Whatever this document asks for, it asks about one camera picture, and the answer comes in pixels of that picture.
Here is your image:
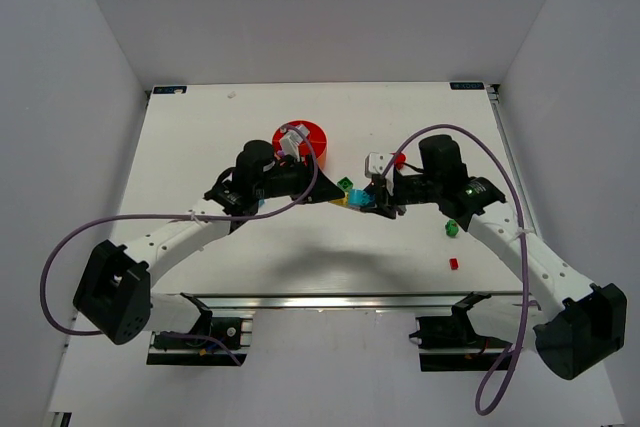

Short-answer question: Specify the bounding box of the light blue lego brick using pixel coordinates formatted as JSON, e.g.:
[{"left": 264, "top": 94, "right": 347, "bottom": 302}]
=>
[{"left": 347, "top": 189, "right": 375, "bottom": 210}]

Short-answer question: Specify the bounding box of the red rounded lego piece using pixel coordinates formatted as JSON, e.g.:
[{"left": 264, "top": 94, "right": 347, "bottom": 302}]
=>
[{"left": 394, "top": 153, "right": 406, "bottom": 170}]

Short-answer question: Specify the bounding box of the yellow lego plate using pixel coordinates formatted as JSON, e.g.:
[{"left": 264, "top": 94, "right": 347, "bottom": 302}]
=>
[{"left": 330, "top": 194, "right": 349, "bottom": 207}]

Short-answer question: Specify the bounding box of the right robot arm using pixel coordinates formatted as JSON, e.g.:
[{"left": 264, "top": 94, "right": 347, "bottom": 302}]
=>
[{"left": 362, "top": 135, "right": 627, "bottom": 380}]

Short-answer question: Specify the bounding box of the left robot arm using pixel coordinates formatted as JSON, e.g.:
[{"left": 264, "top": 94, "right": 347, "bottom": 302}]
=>
[{"left": 73, "top": 140, "right": 344, "bottom": 345}]

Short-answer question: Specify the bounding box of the green square lego brick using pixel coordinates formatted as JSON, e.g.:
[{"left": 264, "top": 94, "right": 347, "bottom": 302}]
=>
[{"left": 337, "top": 177, "right": 353, "bottom": 192}]

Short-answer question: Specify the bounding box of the orange round divided container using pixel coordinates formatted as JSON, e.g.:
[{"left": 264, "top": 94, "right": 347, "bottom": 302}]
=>
[{"left": 272, "top": 120, "right": 328, "bottom": 169}]

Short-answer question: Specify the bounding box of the green lego piece right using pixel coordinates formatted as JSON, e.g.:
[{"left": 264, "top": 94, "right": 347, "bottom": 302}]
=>
[{"left": 445, "top": 220, "right": 459, "bottom": 238}]

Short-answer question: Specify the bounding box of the right corner label sticker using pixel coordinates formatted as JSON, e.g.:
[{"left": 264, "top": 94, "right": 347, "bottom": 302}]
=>
[{"left": 449, "top": 81, "right": 485, "bottom": 91}]

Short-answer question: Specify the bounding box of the corner label sticker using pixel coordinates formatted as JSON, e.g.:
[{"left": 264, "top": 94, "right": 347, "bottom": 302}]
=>
[
  {"left": 152, "top": 85, "right": 187, "bottom": 95},
  {"left": 449, "top": 81, "right": 485, "bottom": 91}
]

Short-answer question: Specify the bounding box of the left corner label sticker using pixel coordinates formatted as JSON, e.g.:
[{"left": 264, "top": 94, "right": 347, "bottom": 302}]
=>
[{"left": 152, "top": 85, "right": 187, "bottom": 95}]

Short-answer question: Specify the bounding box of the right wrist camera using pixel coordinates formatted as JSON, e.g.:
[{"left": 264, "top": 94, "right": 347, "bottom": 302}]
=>
[{"left": 364, "top": 152, "right": 393, "bottom": 179}]

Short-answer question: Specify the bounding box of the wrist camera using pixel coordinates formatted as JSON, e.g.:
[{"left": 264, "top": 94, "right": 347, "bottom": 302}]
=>
[
  {"left": 364, "top": 152, "right": 393, "bottom": 179},
  {"left": 276, "top": 127, "right": 306, "bottom": 161}
]

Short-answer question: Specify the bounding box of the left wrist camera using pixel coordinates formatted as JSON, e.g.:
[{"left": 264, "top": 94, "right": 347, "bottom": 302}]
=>
[{"left": 276, "top": 127, "right": 306, "bottom": 161}]

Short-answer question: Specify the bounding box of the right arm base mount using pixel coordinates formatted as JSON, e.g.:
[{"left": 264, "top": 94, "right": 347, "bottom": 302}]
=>
[{"left": 408, "top": 292, "right": 508, "bottom": 373}]

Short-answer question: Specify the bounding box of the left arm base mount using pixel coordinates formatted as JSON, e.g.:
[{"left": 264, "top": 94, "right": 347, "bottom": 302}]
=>
[{"left": 145, "top": 294, "right": 253, "bottom": 367}]

